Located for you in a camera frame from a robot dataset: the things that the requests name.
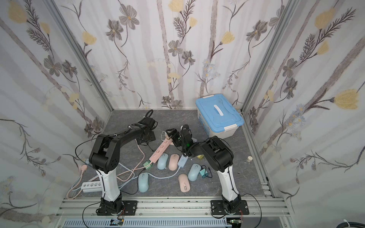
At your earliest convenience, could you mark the blue power strip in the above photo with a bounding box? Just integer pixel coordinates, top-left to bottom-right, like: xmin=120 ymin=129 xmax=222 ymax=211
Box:
xmin=177 ymin=156 xmax=188 ymax=168

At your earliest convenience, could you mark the pink power strip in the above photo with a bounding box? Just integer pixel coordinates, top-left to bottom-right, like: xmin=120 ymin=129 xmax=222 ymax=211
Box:
xmin=149 ymin=138 xmax=173 ymax=163

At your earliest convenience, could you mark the black USB cable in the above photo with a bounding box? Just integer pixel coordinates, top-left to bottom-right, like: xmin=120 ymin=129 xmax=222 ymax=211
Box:
xmin=201 ymin=165 xmax=213 ymax=179

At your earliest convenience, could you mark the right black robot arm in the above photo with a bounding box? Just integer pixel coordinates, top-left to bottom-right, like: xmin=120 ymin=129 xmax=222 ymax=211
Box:
xmin=165 ymin=124 xmax=241 ymax=214

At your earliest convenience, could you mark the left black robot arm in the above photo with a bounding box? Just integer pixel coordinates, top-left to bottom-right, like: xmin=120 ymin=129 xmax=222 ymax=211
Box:
xmin=89 ymin=109 xmax=158 ymax=216

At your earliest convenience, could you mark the pink mouse near strip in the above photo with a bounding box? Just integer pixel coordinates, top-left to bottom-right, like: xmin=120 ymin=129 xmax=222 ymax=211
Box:
xmin=168 ymin=154 xmax=180 ymax=171

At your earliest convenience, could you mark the blue mouse middle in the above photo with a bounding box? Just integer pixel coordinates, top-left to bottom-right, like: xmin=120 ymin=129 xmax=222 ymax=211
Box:
xmin=157 ymin=153 xmax=169 ymax=170

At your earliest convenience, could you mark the blue mouse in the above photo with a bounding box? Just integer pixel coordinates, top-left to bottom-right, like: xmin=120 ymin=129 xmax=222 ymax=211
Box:
xmin=157 ymin=153 xmax=169 ymax=170
xmin=188 ymin=163 xmax=201 ymax=181
xmin=138 ymin=173 xmax=149 ymax=193

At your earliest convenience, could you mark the blue mouse right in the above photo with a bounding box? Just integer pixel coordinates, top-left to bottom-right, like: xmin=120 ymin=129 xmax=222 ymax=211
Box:
xmin=188 ymin=163 xmax=201 ymax=181

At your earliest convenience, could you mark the pink mouse front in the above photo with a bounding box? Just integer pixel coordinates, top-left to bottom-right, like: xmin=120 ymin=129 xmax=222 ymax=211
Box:
xmin=178 ymin=174 xmax=191 ymax=192

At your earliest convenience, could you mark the blue mouse front left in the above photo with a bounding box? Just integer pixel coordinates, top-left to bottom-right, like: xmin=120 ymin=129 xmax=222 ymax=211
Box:
xmin=138 ymin=173 xmax=149 ymax=193

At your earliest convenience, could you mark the light green loose charger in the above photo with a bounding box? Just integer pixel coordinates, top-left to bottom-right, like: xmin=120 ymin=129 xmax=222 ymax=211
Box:
xmin=143 ymin=161 xmax=153 ymax=170

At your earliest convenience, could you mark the blue lid storage box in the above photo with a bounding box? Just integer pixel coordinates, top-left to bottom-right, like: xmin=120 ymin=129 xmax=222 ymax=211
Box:
xmin=195 ymin=94 xmax=244 ymax=139

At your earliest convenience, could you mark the white power strip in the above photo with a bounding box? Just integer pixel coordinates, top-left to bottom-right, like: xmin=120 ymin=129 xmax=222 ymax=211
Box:
xmin=81 ymin=181 xmax=102 ymax=193

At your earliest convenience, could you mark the pink power strip cable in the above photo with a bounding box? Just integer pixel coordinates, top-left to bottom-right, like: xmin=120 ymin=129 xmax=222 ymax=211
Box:
xmin=66 ymin=143 xmax=150 ymax=200

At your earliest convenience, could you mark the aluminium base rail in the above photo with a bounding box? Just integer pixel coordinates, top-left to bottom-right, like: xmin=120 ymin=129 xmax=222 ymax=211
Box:
xmin=50 ymin=195 xmax=295 ymax=228

